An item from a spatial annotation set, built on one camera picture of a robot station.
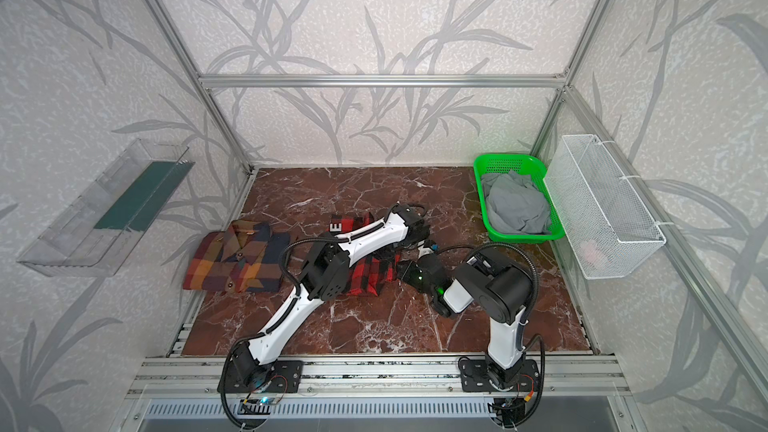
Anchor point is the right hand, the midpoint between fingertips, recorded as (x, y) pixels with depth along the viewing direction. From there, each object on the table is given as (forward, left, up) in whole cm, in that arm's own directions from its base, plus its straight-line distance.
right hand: (393, 256), depth 93 cm
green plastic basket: (+36, -51, +4) cm, 63 cm away
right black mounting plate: (-32, -21, -1) cm, 38 cm away
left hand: (+2, +7, +1) cm, 7 cm away
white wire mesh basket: (-10, -46, +33) cm, 58 cm away
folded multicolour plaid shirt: (-1, +46, +1) cm, 46 cm away
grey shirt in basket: (+18, -42, +3) cm, 46 cm away
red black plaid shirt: (-7, +7, +3) cm, 10 cm away
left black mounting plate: (-32, +26, 0) cm, 42 cm away
